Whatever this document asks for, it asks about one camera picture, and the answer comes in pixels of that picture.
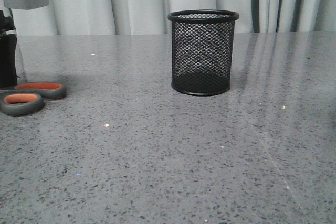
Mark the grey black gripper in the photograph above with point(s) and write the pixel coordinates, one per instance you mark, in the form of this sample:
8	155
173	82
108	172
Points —
9	41

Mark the grey orange handled scissors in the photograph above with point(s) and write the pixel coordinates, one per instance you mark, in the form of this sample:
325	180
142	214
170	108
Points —
28	98

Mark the black mesh pen cup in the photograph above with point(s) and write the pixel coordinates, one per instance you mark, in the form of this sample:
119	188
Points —
202	47

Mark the grey pleated curtain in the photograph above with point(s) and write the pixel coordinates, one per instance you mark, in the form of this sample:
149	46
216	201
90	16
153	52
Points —
139	17

